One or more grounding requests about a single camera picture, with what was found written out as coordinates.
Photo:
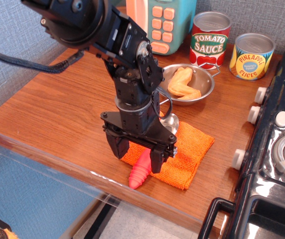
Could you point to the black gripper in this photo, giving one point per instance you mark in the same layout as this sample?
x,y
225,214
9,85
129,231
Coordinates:
x,y
140,124

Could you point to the red handled metal spoon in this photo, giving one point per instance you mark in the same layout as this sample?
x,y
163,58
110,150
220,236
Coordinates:
x,y
142,167

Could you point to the small steel pot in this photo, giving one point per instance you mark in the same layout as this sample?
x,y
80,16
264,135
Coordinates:
x,y
202,79

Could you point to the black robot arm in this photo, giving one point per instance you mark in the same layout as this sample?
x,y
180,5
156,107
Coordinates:
x,y
98,27

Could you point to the orange folded cloth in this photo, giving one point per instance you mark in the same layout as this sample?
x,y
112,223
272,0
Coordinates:
x,y
179,171

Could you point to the toy chicken wing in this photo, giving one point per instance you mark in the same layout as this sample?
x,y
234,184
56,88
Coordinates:
x,y
178,85

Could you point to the teal toy microwave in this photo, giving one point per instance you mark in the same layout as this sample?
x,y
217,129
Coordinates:
x,y
166,22

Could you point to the black toy stove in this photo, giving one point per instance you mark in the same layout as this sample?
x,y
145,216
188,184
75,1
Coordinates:
x,y
258,211

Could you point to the tomato sauce can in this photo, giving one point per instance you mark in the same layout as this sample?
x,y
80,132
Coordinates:
x,y
209,38

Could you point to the pineapple slices can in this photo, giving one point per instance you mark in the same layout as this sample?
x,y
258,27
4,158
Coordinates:
x,y
251,56

